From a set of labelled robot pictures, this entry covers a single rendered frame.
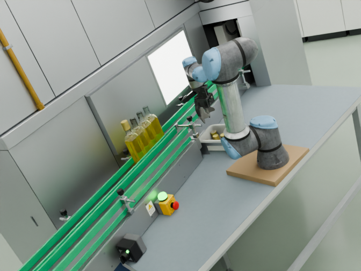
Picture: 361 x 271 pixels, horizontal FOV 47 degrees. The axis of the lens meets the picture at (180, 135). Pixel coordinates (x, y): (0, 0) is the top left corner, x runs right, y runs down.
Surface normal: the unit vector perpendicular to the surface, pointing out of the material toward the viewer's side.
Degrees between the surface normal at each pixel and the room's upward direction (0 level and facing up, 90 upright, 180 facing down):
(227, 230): 0
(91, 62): 90
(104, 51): 90
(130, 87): 90
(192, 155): 90
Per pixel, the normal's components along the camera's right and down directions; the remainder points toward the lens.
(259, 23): 0.80, -0.01
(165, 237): -0.33, -0.84
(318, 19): -0.50, 0.55
